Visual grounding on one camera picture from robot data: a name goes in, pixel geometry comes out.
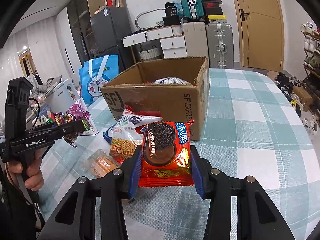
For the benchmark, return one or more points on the person's left hand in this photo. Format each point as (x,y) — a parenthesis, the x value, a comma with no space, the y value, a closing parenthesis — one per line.
(35,177)

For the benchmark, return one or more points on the wooden shoe rack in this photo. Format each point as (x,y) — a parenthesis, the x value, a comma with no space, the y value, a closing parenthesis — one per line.
(311,61)

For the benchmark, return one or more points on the blue Oreo cookie pack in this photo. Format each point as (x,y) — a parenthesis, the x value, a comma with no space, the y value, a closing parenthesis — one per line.
(108,134)

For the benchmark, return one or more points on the dark glass cabinet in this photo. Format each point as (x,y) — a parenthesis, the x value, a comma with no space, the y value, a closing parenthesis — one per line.
(79,15)

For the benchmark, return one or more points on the white fried noodle snack bag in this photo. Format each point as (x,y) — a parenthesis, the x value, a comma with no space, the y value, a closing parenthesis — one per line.
(128,132)

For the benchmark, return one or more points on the purple candy snack bag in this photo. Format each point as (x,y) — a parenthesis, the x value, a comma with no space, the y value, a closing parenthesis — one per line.
(77,112)

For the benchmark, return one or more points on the woven basket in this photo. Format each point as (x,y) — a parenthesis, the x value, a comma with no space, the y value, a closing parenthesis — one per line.
(149,54)

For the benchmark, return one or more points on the silver suitcase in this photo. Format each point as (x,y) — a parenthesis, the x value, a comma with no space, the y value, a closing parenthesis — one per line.
(220,45)

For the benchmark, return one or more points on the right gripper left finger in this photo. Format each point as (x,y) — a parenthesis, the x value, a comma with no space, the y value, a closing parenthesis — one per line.
(74,216)

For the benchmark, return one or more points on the wooden door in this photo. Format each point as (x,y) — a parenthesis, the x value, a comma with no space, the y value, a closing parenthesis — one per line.
(261,34)

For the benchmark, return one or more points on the SF cardboard box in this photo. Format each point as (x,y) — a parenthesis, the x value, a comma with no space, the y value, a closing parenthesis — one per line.
(181,103)

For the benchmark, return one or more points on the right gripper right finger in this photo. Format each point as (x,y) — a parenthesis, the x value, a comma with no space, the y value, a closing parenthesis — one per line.
(258,216)

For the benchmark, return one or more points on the white drawer desk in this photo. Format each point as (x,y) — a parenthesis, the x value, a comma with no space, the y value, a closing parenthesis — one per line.
(171,39)

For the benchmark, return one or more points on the yellow black box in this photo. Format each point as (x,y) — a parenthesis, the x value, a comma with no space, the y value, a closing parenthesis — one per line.
(217,18)

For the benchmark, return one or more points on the clear cracker pack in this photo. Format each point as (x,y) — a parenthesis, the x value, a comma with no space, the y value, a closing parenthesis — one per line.
(100,164)

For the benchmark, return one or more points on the small cardboard box on floor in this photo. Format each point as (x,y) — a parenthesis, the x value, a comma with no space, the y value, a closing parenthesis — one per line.
(304,97)

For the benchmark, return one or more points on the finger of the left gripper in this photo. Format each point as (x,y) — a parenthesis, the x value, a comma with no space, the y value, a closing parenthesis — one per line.
(30,143)
(45,129)

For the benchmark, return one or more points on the beige suitcase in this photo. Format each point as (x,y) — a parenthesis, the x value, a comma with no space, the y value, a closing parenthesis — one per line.
(195,39)

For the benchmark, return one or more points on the red Oreo cookie pack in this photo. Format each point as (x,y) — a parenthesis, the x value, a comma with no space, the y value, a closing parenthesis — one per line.
(166,154)

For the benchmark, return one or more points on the teal suitcase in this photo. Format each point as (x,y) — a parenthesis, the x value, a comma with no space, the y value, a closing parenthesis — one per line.
(192,10)

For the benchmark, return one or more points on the dark grey refrigerator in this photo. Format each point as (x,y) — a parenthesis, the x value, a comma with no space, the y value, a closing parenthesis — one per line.
(110,26)

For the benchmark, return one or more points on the blue Doraemon tote bag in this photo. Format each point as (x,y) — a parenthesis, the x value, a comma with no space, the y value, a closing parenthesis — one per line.
(96,73)

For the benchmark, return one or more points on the white red snack bag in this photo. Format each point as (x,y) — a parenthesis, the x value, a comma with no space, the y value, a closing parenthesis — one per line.
(171,81)

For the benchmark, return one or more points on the checkered teal tablecloth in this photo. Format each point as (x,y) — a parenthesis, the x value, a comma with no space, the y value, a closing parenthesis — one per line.
(250,130)

